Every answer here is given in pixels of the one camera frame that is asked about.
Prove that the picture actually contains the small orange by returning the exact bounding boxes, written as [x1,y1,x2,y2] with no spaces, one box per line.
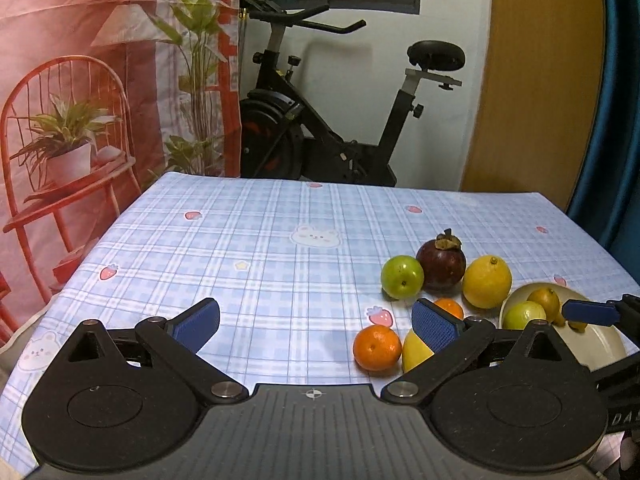
[526,287,561,322]
[353,324,403,372]
[433,298,465,320]

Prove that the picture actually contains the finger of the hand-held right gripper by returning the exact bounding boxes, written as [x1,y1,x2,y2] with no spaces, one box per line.
[590,354,640,397]
[561,294,640,332]

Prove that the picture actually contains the dark purple mangosteen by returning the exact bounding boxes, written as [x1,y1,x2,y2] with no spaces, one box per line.
[416,228,467,291]

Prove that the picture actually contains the printed red backdrop cloth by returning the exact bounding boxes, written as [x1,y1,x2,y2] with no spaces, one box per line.
[0,0,243,346]

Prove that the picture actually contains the brown wooden door panel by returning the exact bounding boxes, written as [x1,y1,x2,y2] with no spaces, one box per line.
[460,0,608,216]

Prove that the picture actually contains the cream ceramic bowl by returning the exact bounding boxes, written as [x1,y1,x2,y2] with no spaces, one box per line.
[499,282,628,373]

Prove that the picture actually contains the blue checked tablecloth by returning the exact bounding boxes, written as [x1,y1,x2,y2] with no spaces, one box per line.
[0,171,640,476]

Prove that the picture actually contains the small green apple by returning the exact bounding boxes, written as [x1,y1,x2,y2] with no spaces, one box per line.
[502,301,548,331]

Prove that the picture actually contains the blue curtain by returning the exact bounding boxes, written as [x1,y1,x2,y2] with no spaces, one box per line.
[565,0,640,266]

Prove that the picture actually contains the yellow lemon with stem nub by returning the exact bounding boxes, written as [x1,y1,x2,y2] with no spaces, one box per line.
[461,255,513,310]

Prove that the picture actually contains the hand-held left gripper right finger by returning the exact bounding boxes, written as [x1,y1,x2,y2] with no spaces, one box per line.
[381,298,571,403]

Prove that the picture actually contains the large yellow lemon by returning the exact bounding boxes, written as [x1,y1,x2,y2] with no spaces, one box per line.
[402,328,436,373]

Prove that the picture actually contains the black exercise bike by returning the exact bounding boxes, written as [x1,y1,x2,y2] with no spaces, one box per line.
[239,0,466,188]

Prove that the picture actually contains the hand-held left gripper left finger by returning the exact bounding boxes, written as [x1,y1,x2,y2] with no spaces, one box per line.
[64,297,249,404]

